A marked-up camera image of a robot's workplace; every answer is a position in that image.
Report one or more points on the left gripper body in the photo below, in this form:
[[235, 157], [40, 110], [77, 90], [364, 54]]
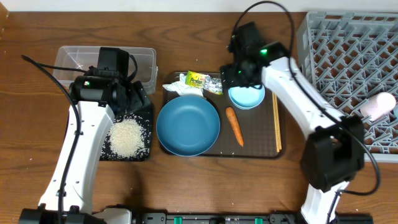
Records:
[[127, 88]]

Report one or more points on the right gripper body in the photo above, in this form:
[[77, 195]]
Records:
[[237, 76]]

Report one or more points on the pile of white rice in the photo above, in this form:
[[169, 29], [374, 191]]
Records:
[[127, 138]]

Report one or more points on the light blue small bowl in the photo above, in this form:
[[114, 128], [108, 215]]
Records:
[[247, 98]]

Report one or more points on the dark blue plate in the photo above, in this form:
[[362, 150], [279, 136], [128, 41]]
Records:
[[188, 126]]

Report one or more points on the white plastic cup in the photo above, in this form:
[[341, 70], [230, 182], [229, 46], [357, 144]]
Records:
[[378, 105]]

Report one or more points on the light blue cup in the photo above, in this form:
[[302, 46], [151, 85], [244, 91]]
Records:
[[395, 111]]

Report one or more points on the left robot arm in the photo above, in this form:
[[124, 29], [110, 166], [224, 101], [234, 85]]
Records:
[[69, 195]]

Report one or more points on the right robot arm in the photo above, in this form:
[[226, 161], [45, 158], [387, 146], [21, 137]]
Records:
[[333, 151]]

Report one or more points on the grey dishwasher rack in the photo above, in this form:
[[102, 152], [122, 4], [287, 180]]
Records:
[[349, 57]]

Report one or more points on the black plastic tray bin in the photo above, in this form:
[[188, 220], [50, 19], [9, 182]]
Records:
[[140, 124]]

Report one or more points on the clear plastic bin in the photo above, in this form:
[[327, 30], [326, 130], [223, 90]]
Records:
[[82, 57]]

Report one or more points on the crumpled white tissue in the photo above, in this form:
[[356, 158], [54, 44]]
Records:
[[182, 89]]

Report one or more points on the left wooden chopstick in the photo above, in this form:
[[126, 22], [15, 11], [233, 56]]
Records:
[[275, 124]]

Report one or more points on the wooden chopstick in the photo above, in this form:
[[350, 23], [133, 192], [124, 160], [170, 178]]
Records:
[[275, 124]]

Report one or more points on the yellow green snack wrapper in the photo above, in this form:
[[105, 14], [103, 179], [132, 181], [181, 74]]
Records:
[[204, 81]]

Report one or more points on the orange carrot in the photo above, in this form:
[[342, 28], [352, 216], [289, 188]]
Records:
[[232, 118]]

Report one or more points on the right wooden chopstick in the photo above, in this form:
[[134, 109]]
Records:
[[277, 124]]

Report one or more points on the dark brown serving tray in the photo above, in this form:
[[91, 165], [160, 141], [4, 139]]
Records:
[[262, 128]]

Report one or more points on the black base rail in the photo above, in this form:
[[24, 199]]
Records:
[[274, 218]]

